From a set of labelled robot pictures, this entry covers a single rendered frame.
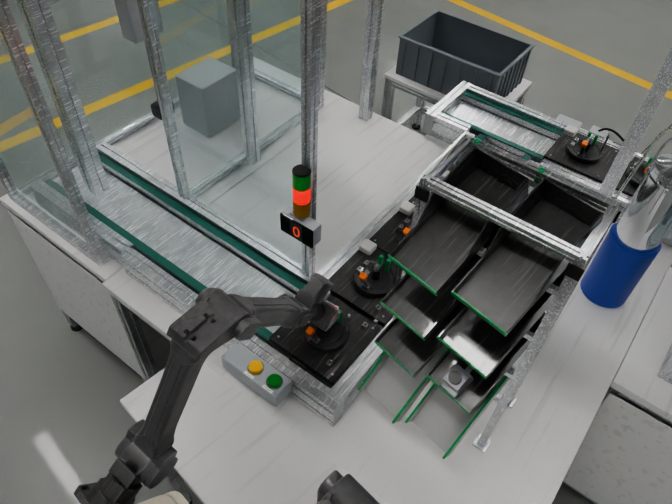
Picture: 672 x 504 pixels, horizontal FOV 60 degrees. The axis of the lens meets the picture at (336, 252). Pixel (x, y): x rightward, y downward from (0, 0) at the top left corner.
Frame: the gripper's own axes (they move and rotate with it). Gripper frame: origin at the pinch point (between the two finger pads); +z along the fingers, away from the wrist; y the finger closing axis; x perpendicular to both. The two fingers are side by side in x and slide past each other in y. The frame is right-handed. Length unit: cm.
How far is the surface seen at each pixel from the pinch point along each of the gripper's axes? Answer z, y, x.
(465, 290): -37, -36, -26
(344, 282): 20.2, 6.7, -6.9
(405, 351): -13.6, -27.5, -4.7
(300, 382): -2.9, -4.4, 20.6
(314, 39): -43, 18, -57
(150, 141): 41, 121, -12
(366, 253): 29.4, 8.2, -17.8
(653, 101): 44, -45, -103
